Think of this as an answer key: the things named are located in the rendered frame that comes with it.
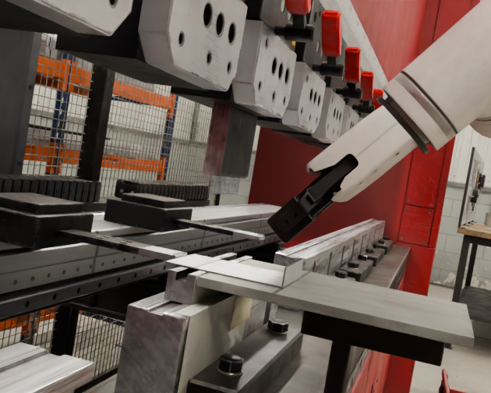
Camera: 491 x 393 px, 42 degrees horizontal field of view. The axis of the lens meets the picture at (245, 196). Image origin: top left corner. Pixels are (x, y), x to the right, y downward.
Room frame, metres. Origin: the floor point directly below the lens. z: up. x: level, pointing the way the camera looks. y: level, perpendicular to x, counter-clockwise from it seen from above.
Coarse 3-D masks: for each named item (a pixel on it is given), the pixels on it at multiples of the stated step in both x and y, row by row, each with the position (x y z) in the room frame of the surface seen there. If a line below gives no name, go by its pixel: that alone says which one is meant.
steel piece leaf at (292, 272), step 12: (204, 264) 0.69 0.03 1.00; (216, 264) 0.71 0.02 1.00; (228, 264) 0.72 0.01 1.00; (240, 264) 0.73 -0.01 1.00; (300, 264) 0.71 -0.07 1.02; (228, 276) 0.66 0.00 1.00; (240, 276) 0.66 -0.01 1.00; (252, 276) 0.67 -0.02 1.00; (264, 276) 0.68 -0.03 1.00; (276, 276) 0.70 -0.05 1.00; (288, 276) 0.66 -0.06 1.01
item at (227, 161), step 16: (224, 112) 0.67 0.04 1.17; (240, 112) 0.70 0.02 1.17; (224, 128) 0.67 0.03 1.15; (240, 128) 0.71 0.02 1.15; (208, 144) 0.68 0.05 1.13; (224, 144) 0.67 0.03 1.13; (240, 144) 0.72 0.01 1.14; (208, 160) 0.68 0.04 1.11; (224, 160) 0.68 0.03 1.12; (240, 160) 0.73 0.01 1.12; (224, 176) 0.70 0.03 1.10; (240, 176) 0.74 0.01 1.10; (208, 192) 0.68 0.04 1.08; (224, 192) 0.72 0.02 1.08
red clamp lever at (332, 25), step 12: (324, 12) 0.78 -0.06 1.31; (336, 12) 0.78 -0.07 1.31; (324, 24) 0.79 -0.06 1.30; (336, 24) 0.78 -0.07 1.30; (324, 36) 0.80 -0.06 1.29; (336, 36) 0.79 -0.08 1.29; (324, 48) 0.81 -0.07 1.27; (336, 48) 0.81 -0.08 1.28; (336, 60) 0.83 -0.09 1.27; (324, 72) 0.84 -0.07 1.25; (336, 72) 0.84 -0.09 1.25
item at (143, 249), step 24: (0, 216) 0.72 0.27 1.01; (24, 216) 0.71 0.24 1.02; (48, 216) 0.73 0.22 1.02; (72, 216) 0.77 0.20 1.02; (0, 240) 0.72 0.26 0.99; (24, 240) 0.71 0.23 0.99; (48, 240) 0.73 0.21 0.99; (72, 240) 0.78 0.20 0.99; (96, 240) 0.73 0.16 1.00; (120, 240) 0.75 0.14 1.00
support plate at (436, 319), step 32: (224, 288) 0.62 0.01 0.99; (256, 288) 0.62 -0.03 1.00; (288, 288) 0.65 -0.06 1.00; (320, 288) 0.68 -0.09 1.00; (352, 288) 0.71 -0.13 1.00; (384, 288) 0.75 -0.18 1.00; (352, 320) 0.59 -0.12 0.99; (384, 320) 0.58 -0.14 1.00; (416, 320) 0.59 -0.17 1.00; (448, 320) 0.62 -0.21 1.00
